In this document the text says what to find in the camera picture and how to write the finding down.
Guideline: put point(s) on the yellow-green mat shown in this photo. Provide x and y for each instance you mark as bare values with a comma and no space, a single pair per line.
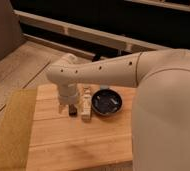
15,130

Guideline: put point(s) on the black ceramic cup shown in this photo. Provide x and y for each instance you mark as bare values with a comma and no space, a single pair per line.
106,102

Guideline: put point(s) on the white wooden rail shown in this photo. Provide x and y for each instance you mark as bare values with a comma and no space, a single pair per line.
87,34

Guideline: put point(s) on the white rectangular eraser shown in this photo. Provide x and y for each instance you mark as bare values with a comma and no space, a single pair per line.
86,105

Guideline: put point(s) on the light wooden board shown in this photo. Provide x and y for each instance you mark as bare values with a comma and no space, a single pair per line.
60,142

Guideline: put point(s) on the grey cabinet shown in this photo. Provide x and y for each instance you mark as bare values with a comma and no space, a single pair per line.
11,36

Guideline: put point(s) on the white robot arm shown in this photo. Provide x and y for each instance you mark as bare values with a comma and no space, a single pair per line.
161,106

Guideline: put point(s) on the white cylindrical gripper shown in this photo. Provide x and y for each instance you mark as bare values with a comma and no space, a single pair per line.
68,94

